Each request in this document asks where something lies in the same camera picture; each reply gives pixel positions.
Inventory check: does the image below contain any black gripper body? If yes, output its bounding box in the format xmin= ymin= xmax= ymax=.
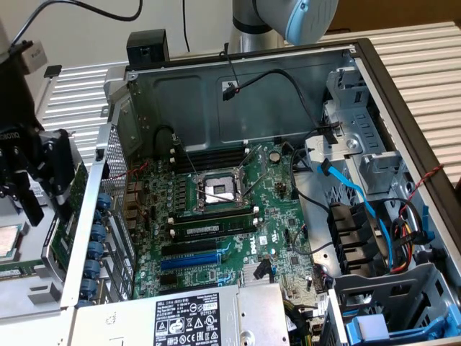
xmin=0 ymin=122 xmax=42 ymax=174

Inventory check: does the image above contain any graphics card with black fan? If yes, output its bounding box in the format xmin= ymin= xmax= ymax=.
xmin=40 ymin=160 xmax=91 ymax=280

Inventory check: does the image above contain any silver CPU chip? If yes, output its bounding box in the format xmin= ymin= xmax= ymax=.
xmin=0 ymin=223 xmax=24 ymax=261

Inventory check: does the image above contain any grey parts rack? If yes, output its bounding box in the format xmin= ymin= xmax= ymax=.
xmin=0 ymin=172 xmax=73 ymax=321

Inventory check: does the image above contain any blue card retention clip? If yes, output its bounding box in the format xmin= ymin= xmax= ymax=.
xmin=95 ymin=192 xmax=111 ymax=212
xmin=87 ymin=241 xmax=104 ymax=260
xmin=83 ymin=259 xmax=102 ymax=279
xmin=79 ymin=279 xmax=98 ymax=300
xmin=89 ymin=223 xmax=107 ymax=241

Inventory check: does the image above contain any metal socket locking lever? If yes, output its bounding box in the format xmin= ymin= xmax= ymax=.
xmin=238 ymin=144 xmax=263 ymax=170
xmin=171 ymin=133 xmax=198 ymax=174

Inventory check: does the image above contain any silver power supply unit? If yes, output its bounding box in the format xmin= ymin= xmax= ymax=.
xmin=71 ymin=283 xmax=291 ymax=346

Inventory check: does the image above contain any black plastic block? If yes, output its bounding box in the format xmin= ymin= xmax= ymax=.
xmin=126 ymin=28 xmax=170 ymax=69

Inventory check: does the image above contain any black RAM slot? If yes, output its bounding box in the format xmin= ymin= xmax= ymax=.
xmin=172 ymin=146 xmax=251 ymax=160
xmin=169 ymin=153 xmax=251 ymax=171
xmin=169 ymin=208 xmax=260 ymax=225

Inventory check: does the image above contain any long black expansion slot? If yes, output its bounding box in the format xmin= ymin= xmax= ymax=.
xmin=161 ymin=240 xmax=219 ymax=257

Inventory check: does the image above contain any short black expansion slot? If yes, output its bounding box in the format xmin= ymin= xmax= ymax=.
xmin=159 ymin=272 xmax=179 ymax=288

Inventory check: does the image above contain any blue expansion slot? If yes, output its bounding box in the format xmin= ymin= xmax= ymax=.
xmin=160 ymin=251 xmax=223 ymax=272

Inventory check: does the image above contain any open CPU socket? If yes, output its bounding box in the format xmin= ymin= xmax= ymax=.
xmin=189 ymin=167 xmax=253 ymax=213

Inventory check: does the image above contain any open metal PC case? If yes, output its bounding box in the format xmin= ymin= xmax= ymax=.
xmin=59 ymin=37 xmax=461 ymax=346

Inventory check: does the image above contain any silver chipset heat sink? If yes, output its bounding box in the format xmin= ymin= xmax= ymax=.
xmin=241 ymin=259 xmax=274 ymax=288

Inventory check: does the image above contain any green Dell motherboard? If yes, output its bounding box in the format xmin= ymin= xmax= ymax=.
xmin=124 ymin=141 xmax=336 ymax=325

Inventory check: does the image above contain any black case fan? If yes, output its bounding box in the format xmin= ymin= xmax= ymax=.
xmin=329 ymin=201 xmax=392 ymax=278

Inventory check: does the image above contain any metal disk bay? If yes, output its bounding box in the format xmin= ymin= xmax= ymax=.
xmin=304 ymin=57 xmax=411 ymax=198

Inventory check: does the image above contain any grey plastic drive cage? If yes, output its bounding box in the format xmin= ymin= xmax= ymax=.
xmin=333 ymin=262 xmax=461 ymax=346

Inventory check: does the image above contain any blue disk caddy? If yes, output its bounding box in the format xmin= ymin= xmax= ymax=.
xmin=344 ymin=306 xmax=461 ymax=346

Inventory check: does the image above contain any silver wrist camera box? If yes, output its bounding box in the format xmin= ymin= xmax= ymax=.
xmin=19 ymin=40 xmax=47 ymax=76

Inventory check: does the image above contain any black camera cable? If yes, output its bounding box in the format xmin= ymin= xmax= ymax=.
xmin=9 ymin=0 xmax=144 ymax=48

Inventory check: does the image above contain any black wire with plug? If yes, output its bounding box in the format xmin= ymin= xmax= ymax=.
xmin=222 ymin=68 xmax=341 ymax=135

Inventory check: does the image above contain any thin black hanging cable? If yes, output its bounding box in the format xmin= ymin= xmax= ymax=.
xmin=182 ymin=0 xmax=192 ymax=53

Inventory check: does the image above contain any blue flat disk wire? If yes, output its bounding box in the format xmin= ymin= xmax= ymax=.
xmin=318 ymin=158 xmax=395 ymax=270

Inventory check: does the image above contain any coloured power wire bundle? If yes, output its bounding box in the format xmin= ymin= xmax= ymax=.
xmin=390 ymin=208 xmax=423 ymax=275

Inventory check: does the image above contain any red black twisted wire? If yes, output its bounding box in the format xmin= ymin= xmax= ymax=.
xmin=398 ymin=164 xmax=445 ymax=218

